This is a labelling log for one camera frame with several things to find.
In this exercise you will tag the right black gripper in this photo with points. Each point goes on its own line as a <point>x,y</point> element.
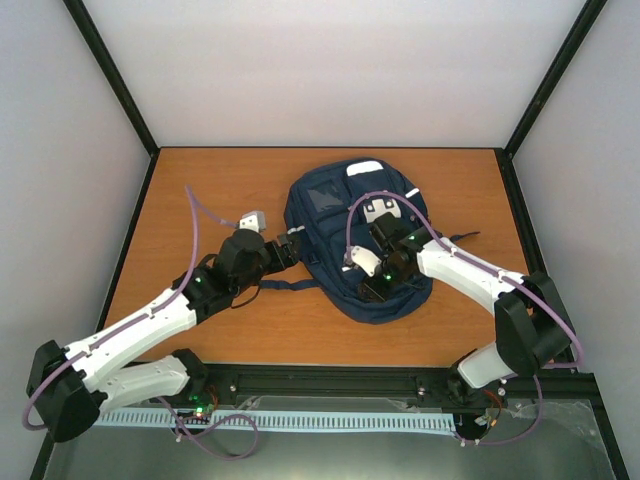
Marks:
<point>379,292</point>

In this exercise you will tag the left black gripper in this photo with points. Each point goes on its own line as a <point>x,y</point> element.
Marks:
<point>291,256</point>

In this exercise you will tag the navy blue backpack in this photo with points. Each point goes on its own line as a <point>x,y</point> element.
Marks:
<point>331,208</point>

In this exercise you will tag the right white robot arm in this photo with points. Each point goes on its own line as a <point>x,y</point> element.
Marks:
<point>530,320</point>

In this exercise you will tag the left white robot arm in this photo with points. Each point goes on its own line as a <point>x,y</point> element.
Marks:
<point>70,387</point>

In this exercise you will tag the small circuit board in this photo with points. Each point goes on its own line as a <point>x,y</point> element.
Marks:
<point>203,405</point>

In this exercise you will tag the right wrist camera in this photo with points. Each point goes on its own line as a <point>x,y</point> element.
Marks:
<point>357,257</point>

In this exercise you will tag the light blue cable duct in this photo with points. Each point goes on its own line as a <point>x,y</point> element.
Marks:
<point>284,421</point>

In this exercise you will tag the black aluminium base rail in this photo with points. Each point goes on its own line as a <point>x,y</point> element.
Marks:
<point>423,387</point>

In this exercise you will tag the left black frame post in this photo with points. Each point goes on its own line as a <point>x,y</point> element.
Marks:
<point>90,33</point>

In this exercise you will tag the black frame post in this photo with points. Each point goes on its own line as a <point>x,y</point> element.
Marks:
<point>578,32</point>
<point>90,33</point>

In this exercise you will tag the right black frame post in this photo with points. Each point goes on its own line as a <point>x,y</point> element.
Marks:
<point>578,32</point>

